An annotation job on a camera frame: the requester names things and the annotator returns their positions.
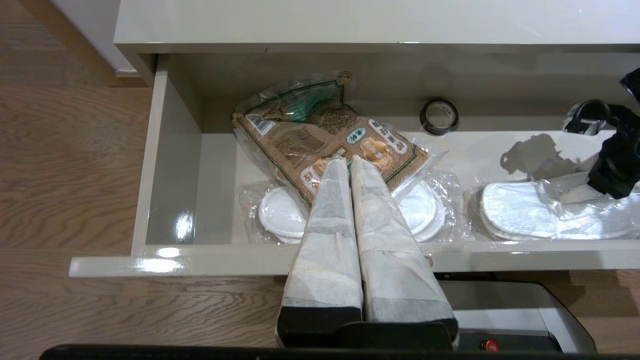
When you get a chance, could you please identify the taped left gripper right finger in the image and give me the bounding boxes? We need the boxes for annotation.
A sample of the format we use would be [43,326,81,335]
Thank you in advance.
[350,155,460,348]

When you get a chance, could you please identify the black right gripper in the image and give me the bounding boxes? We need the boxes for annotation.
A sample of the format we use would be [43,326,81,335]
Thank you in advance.
[588,105,640,199]

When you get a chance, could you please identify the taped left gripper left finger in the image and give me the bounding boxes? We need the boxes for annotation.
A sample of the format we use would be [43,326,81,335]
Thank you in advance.
[276,156,363,348]

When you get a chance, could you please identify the white slippers with paper tag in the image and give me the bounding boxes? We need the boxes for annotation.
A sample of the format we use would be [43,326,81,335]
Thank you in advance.
[470,172,640,242]

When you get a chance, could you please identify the green label snack bag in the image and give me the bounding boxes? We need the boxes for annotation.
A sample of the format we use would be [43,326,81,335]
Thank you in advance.
[231,71,434,208]

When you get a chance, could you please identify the black tape roll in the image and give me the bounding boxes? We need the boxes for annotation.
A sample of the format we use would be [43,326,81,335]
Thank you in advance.
[419,98,460,137]

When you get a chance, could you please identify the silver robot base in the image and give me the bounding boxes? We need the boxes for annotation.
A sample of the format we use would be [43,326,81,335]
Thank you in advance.
[435,280,598,353]

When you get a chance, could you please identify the cream white drawer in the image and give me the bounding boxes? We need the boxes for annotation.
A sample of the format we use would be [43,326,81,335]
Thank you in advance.
[68,42,640,278]

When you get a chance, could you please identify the white slippers in crinkled wrap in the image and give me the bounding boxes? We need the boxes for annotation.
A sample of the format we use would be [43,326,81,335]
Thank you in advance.
[240,170,471,246]

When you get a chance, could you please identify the dark right wrist camera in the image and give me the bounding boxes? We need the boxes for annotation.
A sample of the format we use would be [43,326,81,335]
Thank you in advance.
[564,99,613,137]

